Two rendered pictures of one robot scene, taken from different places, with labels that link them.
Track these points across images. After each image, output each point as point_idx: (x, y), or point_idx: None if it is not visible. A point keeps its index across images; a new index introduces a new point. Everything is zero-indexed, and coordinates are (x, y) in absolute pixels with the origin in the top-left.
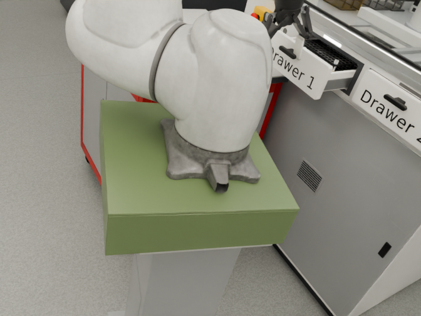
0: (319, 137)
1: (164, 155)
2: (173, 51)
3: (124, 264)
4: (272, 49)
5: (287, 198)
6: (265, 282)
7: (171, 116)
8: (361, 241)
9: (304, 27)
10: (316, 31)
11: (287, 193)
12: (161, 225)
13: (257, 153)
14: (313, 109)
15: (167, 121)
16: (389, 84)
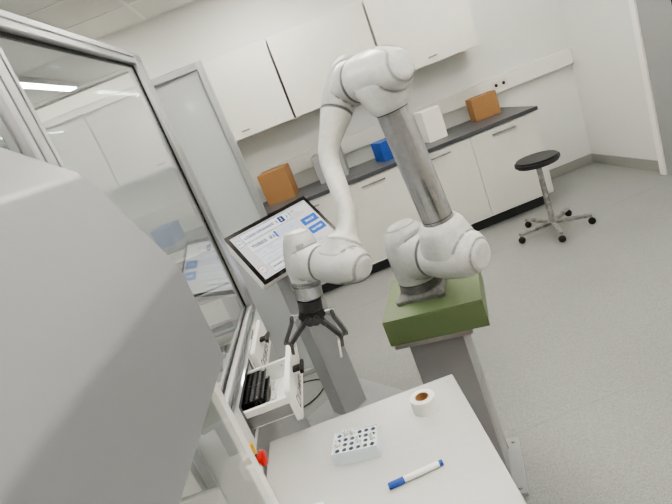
0: (282, 434)
1: (447, 281)
2: None
3: None
4: (297, 395)
5: (394, 282)
6: None
7: (436, 302)
8: (303, 425)
9: (288, 340)
10: (240, 392)
11: (392, 284)
12: None
13: (394, 297)
14: (273, 431)
15: (440, 290)
16: (256, 341)
